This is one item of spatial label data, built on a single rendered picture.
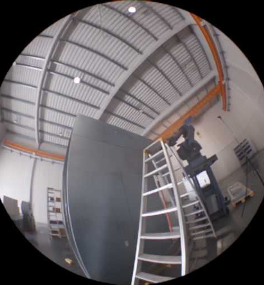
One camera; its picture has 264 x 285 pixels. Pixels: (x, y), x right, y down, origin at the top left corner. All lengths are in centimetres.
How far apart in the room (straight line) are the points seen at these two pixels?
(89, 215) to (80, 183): 40
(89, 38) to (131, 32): 230
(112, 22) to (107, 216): 731
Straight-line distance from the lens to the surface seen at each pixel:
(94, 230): 128
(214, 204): 363
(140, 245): 106
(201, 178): 773
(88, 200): 125
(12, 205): 434
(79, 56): 678
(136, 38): 668
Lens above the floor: 163
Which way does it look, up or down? 34 degrees up
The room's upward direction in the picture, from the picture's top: 16 degrees counter-clockwise
